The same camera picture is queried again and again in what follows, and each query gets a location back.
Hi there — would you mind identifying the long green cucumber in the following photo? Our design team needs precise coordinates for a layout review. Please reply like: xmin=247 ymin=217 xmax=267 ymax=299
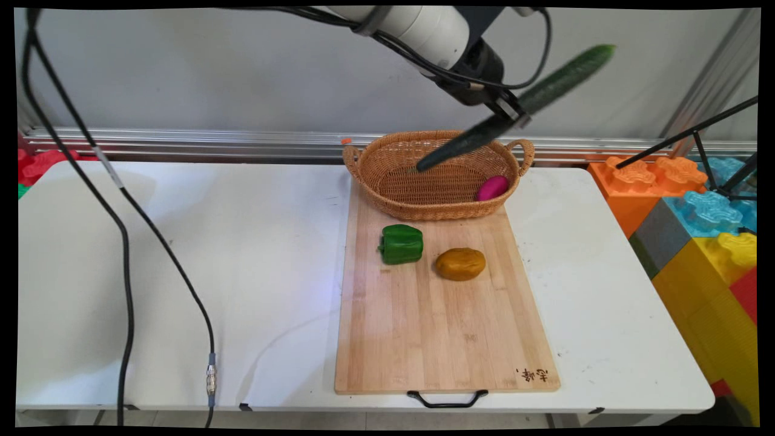
xmin=415 ymin=44 xmax=616 ymax=173

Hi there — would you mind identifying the orange foam building block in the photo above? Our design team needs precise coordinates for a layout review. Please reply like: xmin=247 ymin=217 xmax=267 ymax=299
xmin=588 ymin=156 xmax=709 ymax=238

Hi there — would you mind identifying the magenta toy vegetable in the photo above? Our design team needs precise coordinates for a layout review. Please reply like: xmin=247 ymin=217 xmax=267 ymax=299
xmin=476 ymin=175 xmax=510 ymax=202

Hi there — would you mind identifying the black tripod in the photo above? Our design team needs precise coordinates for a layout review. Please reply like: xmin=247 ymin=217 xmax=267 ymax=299
xmin=616 ymin=96 xmax=759 ymax=202

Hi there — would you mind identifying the green bell pepper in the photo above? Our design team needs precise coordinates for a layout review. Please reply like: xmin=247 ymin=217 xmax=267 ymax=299
xmin=378 ymin=224 xmax=424 ymax=266

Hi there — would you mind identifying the black cable with metal connector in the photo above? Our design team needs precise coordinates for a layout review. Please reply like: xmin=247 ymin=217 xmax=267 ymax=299
xmin=27 ymin=24 xmax=217 ymax=428

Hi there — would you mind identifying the red foam building block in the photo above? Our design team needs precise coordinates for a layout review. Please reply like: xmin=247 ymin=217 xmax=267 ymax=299
xmin=728 ymin=266 xmax=759 ymax=326

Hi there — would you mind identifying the gray foam building block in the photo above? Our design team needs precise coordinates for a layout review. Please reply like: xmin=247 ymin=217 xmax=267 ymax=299
xmin=628 ymin=197 xmax=694 ymax=280

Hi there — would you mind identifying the black cable on robot arm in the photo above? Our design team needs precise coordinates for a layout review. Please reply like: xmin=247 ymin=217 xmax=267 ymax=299
xmin=266 ymin=6 xmax=553 ymax=91

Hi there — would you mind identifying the blue foam building block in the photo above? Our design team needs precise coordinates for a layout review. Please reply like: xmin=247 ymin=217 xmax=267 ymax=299
xmin=663 ymin=156 xmax=759 ymax=234

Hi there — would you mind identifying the red foam piece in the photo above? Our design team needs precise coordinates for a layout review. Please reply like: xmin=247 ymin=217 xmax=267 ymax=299
xmin=18 ymin=148 xmax=81 ymax=187

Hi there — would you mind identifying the aluminium rail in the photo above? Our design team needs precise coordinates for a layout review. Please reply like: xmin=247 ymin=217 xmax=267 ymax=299
xmin=20 ymin=126 xmax=757 ymax=165

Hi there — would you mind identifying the brown potato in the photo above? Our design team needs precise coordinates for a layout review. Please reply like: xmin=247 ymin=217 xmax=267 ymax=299
xmin=435 ymin=247 xmax=487 ymax=282

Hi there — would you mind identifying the aluminium frame post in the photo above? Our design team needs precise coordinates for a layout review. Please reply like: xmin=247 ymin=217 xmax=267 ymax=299
xmin=659 ymin=8 xmax=761 ymax=159

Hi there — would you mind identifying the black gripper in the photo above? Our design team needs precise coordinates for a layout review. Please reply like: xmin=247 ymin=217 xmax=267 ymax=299
xmin=435 ymin=38 xmax=532 ymax=129

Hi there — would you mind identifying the bamboo cutting board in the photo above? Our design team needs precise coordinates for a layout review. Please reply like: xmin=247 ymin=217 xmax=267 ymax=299
xmin=334 ymin=179 xmax=561 ymax=409

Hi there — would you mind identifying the thick black hanging cable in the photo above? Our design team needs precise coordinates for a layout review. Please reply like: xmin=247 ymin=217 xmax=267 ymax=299
xmin=21 ymin=8 xmax=135 ymax=427

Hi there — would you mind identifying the woven wicker basket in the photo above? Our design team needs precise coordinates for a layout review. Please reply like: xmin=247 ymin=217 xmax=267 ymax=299
xmin=342 ymin=130 xmax=536 ymax=222

